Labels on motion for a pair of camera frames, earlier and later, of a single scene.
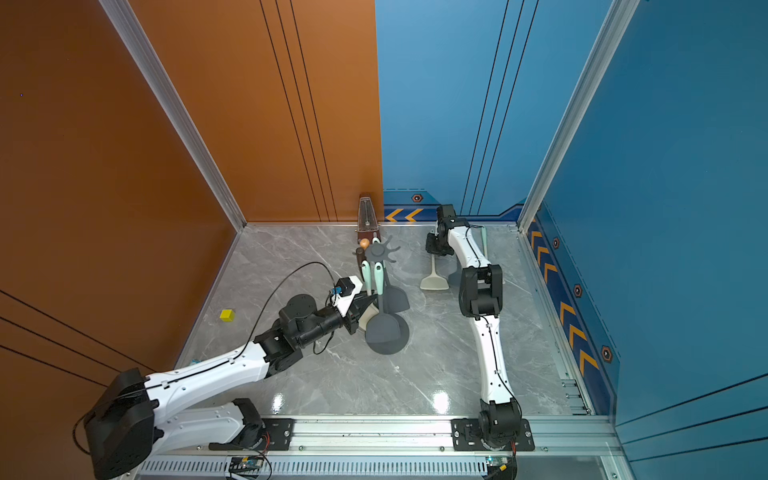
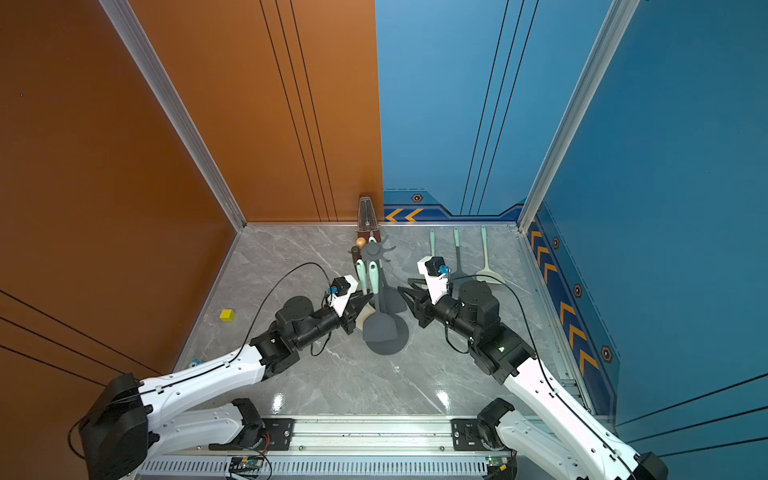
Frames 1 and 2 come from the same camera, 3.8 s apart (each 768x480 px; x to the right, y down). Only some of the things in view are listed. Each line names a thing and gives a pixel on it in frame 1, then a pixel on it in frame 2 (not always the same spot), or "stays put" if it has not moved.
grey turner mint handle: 456,278 stays put
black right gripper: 430,248 → 421,310
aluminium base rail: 580,448 stays put
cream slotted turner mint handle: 373,308 stays put
